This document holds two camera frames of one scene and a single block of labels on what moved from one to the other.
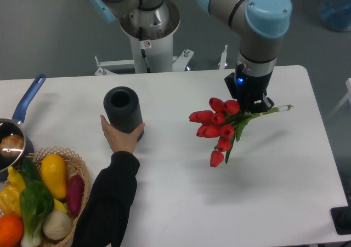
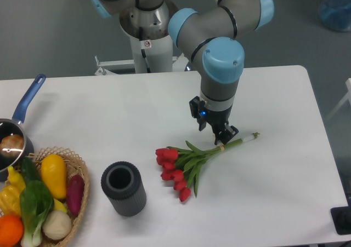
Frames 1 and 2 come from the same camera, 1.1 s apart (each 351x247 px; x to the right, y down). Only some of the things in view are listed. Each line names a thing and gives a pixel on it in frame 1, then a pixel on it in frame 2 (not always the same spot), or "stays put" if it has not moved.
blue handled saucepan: x=15 y=144 stays put
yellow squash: x=53 y=169 stays put
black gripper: x=249 y=90 to x=217 y=119
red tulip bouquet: x=226 y=122 to x=182 y=167
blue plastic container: x=335 y=7 stays put
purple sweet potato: x=75 y=191 stays put
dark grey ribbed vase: x=123 y=108 to x=121 y=183
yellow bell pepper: x=10 y=200 stays put
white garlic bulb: x=57 y=225 stays put
